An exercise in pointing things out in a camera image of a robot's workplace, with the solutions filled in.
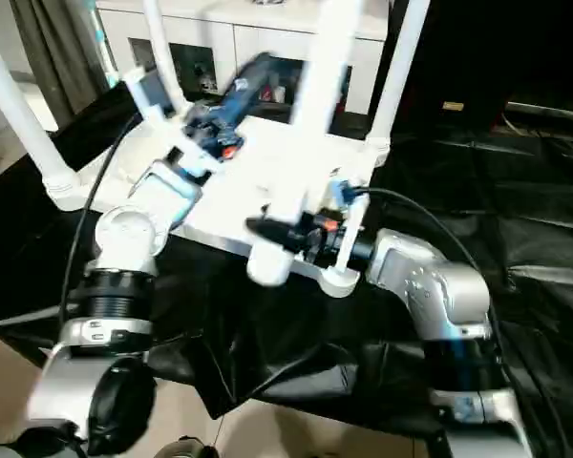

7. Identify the black low side table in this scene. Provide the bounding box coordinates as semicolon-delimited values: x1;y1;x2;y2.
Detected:
503;99;573;140

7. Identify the white glass-door cabinet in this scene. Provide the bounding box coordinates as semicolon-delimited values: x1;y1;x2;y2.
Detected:
95;0;393;116

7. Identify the white plastic table leg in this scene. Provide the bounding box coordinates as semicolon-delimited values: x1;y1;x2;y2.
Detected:
141;0;188;118
245;0;367;287
0;18;85;212
370;0;432;166

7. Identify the grey curtain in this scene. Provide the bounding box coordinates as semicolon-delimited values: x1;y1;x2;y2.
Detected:
9;0;107;126

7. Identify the black table mat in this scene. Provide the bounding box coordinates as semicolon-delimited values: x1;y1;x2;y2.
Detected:
0;80;573;443

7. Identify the white plastic table top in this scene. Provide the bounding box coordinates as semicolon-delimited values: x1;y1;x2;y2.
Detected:
47;108;391;300

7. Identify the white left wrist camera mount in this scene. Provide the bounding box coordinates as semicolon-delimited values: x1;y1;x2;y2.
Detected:
121;68;221;178

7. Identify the teal white plastic package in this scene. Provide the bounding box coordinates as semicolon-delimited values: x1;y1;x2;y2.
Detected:
93;8;121;88

